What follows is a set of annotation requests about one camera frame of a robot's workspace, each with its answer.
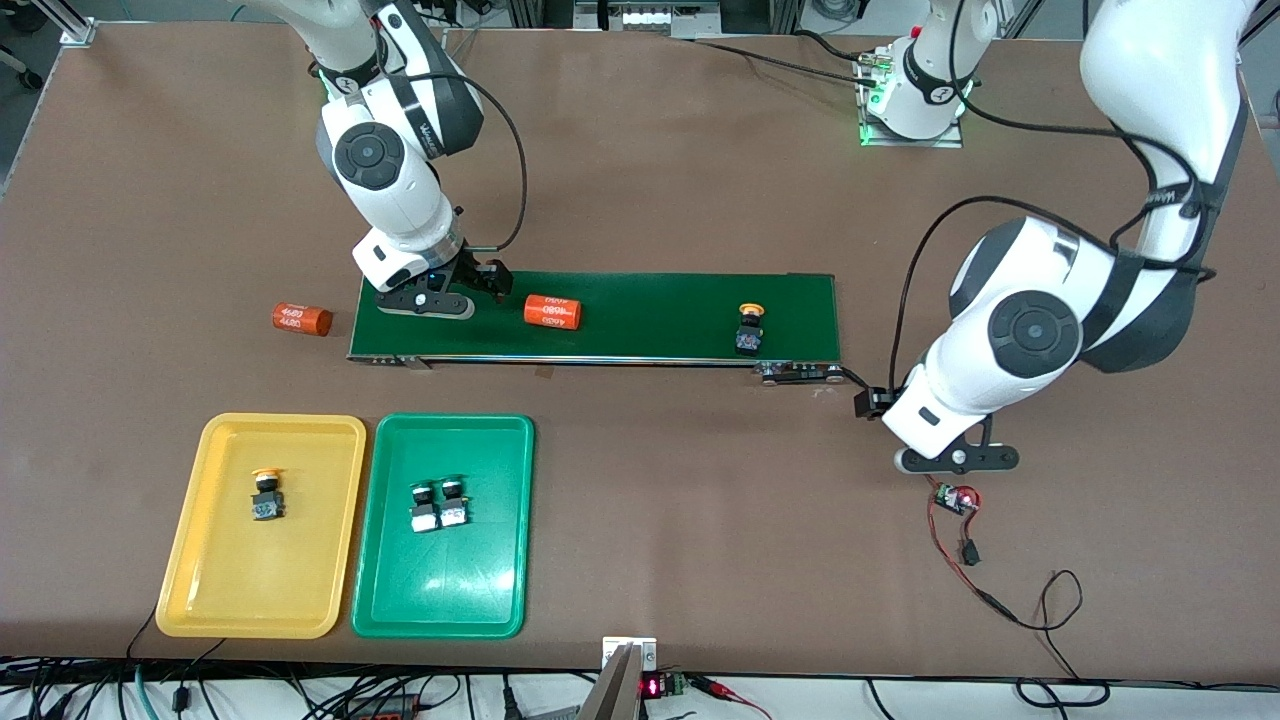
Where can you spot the orange printed cylinder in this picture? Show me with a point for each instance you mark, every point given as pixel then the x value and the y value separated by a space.
pixel 302 320
pixel 553 312

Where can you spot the green conveyor belt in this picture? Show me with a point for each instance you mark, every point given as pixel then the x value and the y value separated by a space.
pixel 650 340

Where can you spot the yellow plastic tray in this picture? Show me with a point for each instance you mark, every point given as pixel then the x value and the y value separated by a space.
pixel 300 580

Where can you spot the green push button switch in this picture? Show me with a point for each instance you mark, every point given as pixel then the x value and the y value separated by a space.
pixel 454 510
pixel 424 514

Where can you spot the white power strip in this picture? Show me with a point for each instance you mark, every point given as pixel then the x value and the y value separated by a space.
pixel 650 15

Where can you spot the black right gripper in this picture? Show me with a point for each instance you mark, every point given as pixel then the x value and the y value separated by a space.
pixel 487 277

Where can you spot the yellow push button switch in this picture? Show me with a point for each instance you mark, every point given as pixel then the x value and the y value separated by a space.
pixel 266 500
pixel 749 338

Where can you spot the red test lead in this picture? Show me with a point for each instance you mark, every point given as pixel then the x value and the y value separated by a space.
pixel 725 690

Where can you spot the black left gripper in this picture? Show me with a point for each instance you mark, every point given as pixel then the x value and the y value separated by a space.
pixel 872 403

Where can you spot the red digit display module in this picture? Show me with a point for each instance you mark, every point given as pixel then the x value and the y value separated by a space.
pixel 655 686

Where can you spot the orange black power strip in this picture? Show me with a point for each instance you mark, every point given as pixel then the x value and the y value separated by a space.
pixel 385 708

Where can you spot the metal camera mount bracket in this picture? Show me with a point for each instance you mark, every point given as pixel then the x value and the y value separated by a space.
pixel 628 680

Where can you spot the aluminium profile bar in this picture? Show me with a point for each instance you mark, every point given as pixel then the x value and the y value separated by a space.
pixel 78 25

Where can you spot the small green circuit board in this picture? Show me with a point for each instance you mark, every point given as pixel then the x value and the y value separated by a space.
pixel 952 497

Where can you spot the small black plug connector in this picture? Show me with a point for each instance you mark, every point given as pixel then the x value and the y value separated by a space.
pixel 969 552

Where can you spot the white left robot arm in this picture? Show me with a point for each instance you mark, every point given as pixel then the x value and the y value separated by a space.
pixel 1010 340

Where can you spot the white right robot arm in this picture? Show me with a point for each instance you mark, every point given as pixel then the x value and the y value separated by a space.
pixel 385 180

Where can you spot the green plastic tray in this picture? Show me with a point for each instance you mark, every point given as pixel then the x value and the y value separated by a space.
pixel 470 580

